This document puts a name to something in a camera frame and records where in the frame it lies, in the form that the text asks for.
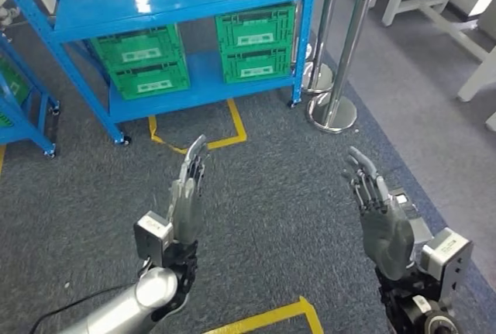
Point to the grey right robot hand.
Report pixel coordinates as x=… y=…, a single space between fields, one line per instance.
x=387 y=239

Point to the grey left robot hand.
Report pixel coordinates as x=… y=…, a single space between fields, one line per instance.
x=186 y=213

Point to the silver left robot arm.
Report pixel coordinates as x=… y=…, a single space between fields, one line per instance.
x=135 y=301

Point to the green top table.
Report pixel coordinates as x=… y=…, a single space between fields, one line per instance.
x=438 y=5

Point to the yellow floor tape mark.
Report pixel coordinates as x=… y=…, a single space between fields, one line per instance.
x=1 y=159

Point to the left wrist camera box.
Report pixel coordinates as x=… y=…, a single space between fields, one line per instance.
x=152 y=236

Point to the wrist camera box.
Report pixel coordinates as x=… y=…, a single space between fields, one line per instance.
x=152 y=236
x=445 y=257

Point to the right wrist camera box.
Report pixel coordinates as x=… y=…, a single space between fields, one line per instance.
x=445 y=257

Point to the chrome stanchion post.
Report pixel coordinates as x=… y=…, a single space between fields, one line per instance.
x=333 y=111
x=318 y=77

